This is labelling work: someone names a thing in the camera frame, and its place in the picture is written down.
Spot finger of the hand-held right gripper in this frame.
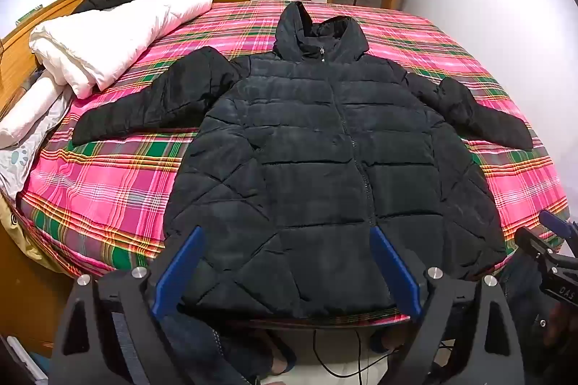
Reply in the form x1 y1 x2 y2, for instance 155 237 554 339
515 226 561 261
539 210 578 242

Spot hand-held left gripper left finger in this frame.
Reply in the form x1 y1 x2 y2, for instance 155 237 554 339
52 226 207 385

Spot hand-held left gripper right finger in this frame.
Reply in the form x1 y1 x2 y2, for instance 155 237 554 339
369 226 527 385

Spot black puffer jacket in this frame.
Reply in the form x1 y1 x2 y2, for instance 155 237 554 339
71 1 534 321

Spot person's right hand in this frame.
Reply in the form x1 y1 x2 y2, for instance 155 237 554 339
544 304 578 350

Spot person's right leg in jeans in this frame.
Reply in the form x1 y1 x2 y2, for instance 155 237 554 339
497 252 557 370

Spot person's leg in jeans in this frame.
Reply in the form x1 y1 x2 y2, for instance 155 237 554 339
156 312 277 385
497 252 557 370

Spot person's right foot in slipper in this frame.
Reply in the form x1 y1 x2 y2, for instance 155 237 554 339
369 328 409 355

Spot person's foot in slipper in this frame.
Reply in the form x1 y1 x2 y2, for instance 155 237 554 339
369 328 409 355
264 330 298 374

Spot person's left leg in jeans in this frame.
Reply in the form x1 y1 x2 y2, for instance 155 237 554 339
156 312 277 385

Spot pink plaid bed sheet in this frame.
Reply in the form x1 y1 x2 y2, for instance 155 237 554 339
16 0 570 323

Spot person's left foot in slipper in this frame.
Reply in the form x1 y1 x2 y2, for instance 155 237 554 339
264 330 298 374

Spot yellow bed skirt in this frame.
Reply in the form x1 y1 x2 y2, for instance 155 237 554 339
0 191 61 275

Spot paw print pillow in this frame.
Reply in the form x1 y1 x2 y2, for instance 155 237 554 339
0 96 70 198

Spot white rolled pillow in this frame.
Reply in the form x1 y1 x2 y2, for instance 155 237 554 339
0 73 69 150

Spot white duvet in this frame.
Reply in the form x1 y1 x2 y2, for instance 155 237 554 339
29 0 214 99

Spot wooden headboard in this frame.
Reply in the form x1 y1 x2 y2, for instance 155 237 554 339
0 0 98 356

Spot black cable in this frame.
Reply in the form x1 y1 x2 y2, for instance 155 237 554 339
311 328 457 379

